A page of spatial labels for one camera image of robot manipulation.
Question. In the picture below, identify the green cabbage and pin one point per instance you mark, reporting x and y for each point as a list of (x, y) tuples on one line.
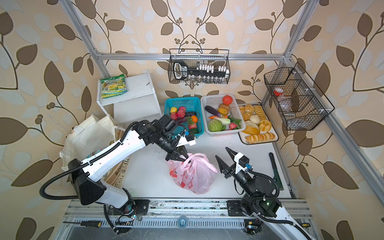
[(215, 125)]

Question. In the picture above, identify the white two-tier shelf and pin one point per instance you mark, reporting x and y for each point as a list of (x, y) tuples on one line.
[(139, 102)]

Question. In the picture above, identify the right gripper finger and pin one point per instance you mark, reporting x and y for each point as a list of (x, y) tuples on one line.
[(224, 168), (231, 153)]

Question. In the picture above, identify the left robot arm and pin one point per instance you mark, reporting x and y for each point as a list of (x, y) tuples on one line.
[(86, 175)]

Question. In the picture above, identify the teal plastic fruit basket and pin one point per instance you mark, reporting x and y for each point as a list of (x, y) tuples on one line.
[(187, 107)]

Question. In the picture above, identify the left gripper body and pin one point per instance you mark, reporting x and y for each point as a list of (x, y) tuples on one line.
[(167, 142)]

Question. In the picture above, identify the green black handled tool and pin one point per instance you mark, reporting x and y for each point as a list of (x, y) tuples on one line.
[(276, 173)]

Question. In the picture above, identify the purple eggplant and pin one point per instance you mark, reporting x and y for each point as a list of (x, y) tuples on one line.
[(213, 111)]

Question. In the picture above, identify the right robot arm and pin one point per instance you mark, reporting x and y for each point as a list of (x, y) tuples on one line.
[(260, 198)]

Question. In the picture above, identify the red tomato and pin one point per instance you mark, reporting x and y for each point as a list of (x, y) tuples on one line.
[(227, 100)]

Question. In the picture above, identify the bread tray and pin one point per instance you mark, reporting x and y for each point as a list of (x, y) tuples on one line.
[(259, 128)]

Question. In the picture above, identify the black wire wall basket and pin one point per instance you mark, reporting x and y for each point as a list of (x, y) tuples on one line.
[(301, 101)]

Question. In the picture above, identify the black yellow screwdriver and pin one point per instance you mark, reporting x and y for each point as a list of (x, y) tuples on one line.
[(87, 224)]

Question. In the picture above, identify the cream canvas tote bag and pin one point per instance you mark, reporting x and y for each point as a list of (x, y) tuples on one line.
[(89, 138)]

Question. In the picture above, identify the pink plastic grocery bag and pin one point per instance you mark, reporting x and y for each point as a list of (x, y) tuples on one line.
[(195, 173)]

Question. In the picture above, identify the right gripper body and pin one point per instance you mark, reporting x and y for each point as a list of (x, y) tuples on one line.
[(241, 179)]

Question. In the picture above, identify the orange fruit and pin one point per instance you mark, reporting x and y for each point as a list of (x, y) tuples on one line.
[(194, 119)]

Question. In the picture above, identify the black wire basket with bottles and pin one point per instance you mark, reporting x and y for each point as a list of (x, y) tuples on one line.
[(199, 66)]

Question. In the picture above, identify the white plastic vegetable basket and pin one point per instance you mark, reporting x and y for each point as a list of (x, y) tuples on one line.
[(222, 115)]

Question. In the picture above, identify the green snack bag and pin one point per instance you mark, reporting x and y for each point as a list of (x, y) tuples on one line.
[(113, 86)]

